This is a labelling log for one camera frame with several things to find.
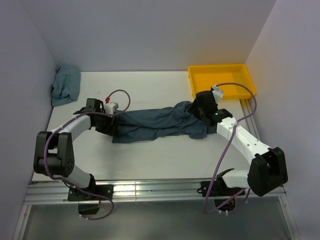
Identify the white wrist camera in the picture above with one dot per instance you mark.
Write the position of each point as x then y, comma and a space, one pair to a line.
217, 93
109, 106

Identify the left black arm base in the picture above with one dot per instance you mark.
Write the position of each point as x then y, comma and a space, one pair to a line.
89, 202

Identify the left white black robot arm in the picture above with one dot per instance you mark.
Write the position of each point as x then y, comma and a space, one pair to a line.
54, 151

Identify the dark teal t-shirt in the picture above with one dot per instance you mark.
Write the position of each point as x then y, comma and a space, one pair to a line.
150, 124

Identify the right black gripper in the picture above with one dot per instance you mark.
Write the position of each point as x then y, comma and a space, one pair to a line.
193, 108

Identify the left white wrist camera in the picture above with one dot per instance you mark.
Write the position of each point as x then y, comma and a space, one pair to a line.
109, 106

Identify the light blue crumpled t-shirt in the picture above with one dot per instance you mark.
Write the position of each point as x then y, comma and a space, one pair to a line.
65, 88

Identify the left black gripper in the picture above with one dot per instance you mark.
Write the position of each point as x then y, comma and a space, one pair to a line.
110, 129

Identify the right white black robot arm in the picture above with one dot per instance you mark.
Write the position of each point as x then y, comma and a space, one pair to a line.
267, 166

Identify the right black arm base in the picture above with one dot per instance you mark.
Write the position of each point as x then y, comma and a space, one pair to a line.
219, 189

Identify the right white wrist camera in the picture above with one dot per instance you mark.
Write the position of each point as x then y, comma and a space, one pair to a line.
217, 93

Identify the yellow plastic tray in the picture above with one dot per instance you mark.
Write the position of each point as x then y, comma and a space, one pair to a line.
203, 77

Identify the aluminium front rail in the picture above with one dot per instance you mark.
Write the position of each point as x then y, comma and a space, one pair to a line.
55, 192

